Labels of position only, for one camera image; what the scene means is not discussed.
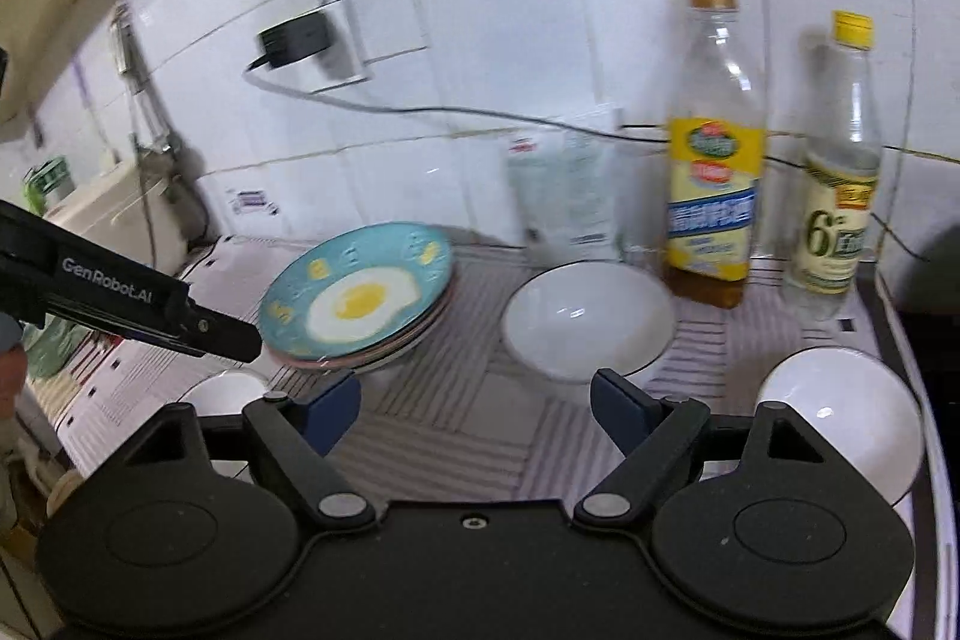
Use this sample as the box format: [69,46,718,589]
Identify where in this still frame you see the white rice cooker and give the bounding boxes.
[45,164,188,281]

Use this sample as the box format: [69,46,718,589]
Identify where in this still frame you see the striped table cover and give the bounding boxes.
[56,231,938,536]

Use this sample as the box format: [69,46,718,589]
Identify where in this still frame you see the yellow label cooking wine bottle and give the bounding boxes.
[666,0,767,311]

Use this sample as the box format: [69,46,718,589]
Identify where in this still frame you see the white wall socket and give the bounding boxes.
[296,0,372,86]

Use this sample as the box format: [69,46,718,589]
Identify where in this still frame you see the white sun print plate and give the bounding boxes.
[300,287,455,378]

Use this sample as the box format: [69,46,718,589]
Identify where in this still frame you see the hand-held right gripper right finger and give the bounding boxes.
[574,368,867,530]

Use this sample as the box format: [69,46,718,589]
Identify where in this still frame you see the black charger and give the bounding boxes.
[257,10,335,70]

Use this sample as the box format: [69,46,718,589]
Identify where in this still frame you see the white bowl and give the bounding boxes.
[180,368,271,420]
[754,346,925,510]
[501,263,676,386]

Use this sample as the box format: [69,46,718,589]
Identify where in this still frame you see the white plastic bag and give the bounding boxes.
[504,104,627,270]

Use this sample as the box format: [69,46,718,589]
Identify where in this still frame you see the clear vinegar bottle yellow cap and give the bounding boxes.
[780,10,882,322]

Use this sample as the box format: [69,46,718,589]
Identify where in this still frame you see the black wok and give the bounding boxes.
[877,250,960,386]

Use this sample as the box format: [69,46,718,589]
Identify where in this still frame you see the white wall sticker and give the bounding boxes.
[232,188,284,215]

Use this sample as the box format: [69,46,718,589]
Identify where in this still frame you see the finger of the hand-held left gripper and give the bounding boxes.
[176,299,265,362]

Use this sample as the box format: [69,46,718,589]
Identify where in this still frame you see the blue fried egg plate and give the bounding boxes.
[259,221,455,360]

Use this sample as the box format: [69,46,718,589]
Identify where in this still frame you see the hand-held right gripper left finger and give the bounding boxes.
[86,372,378,534]

